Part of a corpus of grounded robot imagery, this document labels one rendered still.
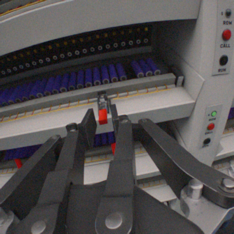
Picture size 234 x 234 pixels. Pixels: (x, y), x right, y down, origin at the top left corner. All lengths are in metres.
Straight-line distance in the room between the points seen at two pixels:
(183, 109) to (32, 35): 0.29
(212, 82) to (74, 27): 0.26
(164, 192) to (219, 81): 0.41
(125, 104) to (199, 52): 0.16
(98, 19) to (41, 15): 0.08
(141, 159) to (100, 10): 0.35
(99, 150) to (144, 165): 0.13
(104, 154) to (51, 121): 0.19
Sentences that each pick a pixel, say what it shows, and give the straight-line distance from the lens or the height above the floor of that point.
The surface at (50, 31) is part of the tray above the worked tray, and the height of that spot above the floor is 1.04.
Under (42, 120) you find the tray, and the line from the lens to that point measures 0.30.
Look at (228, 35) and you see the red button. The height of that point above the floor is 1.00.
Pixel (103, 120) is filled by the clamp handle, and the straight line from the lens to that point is 0.18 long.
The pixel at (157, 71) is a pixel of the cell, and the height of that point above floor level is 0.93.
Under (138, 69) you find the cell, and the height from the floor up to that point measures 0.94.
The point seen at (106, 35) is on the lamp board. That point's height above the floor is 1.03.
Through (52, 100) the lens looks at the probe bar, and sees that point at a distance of 0.30.
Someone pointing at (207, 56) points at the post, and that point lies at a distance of 0.28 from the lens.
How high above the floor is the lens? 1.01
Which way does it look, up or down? 30 degrees down
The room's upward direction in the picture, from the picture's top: 10 degrees counter-clockwise
